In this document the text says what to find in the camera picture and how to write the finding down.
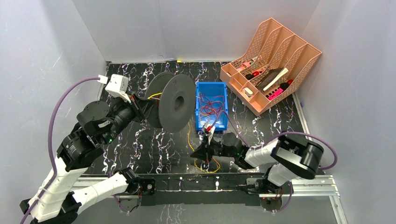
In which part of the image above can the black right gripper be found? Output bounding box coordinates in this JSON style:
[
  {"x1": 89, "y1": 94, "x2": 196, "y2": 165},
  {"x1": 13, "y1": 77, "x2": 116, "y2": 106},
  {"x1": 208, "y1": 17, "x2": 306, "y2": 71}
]
[{"x1": 190, "y1": 135, "x2": 236, "y2": 163}]

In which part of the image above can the black cable spool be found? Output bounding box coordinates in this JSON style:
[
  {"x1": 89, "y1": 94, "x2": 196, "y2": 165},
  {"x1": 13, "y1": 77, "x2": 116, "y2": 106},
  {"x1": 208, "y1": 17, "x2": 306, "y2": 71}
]
[{"x1": 145, "y1": 72, "x2": 196, "y2": 133}]

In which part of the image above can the blue plastic bin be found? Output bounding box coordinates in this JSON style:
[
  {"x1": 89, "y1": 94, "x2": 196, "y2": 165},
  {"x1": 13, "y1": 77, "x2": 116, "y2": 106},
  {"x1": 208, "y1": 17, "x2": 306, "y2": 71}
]
[{"x1": 195, "y1": 82, "x2": 228, "y2": 132}]

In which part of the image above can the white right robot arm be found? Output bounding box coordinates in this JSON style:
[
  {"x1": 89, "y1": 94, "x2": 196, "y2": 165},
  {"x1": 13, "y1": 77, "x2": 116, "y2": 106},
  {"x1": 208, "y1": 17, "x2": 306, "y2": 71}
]
[{"x1": 191, "y1": 133, "x2": 324, "y2": 194}]

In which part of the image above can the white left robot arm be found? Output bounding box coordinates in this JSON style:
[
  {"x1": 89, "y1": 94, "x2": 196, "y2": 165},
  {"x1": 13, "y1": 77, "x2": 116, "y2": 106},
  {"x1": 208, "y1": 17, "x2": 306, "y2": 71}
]
[{"x1": 20, "y1": 96, "x2": 156, "y2": 224}]

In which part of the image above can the white correction tape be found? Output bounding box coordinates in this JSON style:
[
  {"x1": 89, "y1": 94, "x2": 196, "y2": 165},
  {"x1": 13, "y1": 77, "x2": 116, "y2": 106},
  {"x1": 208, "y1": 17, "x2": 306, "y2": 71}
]
[{"x1": 242, "y1": 87, "x2": 253, "y2": 98}]

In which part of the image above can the pink marker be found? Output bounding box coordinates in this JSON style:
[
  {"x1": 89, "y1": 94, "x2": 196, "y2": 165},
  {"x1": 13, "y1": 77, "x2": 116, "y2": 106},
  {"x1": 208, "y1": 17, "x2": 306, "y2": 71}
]
[{"x1": 268, "y1": 88, "x2": 283, "y2": 101}]

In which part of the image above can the peach desk file organizer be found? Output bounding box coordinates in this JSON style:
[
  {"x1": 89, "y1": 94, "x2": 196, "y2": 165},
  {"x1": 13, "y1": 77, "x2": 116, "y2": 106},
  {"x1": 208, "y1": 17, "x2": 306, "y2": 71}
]
[{"x1": 220, "y1": 18, "x2": 322, "y2": 116}]

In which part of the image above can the red black marker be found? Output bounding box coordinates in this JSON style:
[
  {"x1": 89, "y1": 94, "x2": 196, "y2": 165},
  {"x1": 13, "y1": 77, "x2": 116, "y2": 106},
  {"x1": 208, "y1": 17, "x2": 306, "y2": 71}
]
[{"x1": 280, "y1": 79, "x2": 293, "y2": 91}]

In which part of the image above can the black notebook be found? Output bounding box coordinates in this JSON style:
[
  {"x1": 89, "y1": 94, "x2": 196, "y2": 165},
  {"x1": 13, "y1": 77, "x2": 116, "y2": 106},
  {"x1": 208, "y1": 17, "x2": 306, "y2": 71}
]
[{"x1": 256, "y1": 68, "x2": 283, "y2": 90}]

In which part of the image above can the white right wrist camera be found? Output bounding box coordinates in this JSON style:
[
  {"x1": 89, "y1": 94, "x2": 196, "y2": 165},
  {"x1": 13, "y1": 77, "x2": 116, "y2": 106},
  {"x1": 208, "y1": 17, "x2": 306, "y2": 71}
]
[{"x1": 202, "y1": 122, "x2": 215, "y2": 145}]

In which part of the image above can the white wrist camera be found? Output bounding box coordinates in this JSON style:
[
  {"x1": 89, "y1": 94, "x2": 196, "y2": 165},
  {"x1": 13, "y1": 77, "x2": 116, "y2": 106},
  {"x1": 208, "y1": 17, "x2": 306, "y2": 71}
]
[
  {"x1": 105, "y1": 74, "x2": 131, "y2": 103},
  {"x1": 202, "y1": 122, "x2": 215, "y2": 145}
]

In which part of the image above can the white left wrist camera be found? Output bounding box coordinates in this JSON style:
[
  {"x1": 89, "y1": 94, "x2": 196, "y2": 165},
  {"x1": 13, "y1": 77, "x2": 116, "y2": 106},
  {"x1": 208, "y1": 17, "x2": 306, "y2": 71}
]
[{"x1": 105, "y1": 74, "x2": 131, "y2": 103}]

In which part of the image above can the red cable bundle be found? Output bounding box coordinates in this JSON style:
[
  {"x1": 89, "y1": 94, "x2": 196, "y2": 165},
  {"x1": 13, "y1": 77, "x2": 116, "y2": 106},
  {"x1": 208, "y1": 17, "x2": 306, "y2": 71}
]
[{"x1": 198, "y1": 94, "x2": 226, "y2": 117}]

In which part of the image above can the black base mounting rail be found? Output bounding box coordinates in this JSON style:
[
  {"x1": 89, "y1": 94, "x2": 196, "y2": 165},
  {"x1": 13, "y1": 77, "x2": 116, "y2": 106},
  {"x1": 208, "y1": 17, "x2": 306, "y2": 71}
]
[{"x1": 60, "y1": 173, "x2": 339, "y2": 208}]

